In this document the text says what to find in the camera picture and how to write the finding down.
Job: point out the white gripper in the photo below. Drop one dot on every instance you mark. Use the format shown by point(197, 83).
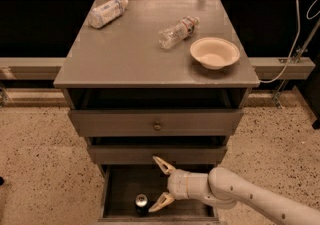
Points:
point(177, 184)

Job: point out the blue pepsi can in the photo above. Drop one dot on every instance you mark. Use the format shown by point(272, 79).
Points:
point(142, 204)

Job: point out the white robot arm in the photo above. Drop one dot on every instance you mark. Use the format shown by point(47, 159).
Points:
point(222, 188)

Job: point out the bottom grey open drawer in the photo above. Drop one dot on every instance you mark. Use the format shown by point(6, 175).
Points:
point(123, 183)

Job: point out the middle grey drawer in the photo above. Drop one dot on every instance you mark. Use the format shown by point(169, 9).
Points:
point(143, 154)

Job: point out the top grey drawer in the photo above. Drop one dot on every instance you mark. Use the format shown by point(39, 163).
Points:
point(188, 122)

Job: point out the grey wooden drawer cabinet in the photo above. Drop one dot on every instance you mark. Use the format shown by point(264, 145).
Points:
point(123, 67)

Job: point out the white paper bowl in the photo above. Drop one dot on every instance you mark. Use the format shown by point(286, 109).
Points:
point(214, 53)

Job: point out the clear plastic water bottle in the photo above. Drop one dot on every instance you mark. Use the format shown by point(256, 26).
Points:
point(177, 32)

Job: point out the white labelled plastic bottle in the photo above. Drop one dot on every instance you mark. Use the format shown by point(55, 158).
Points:
point(107, 12)

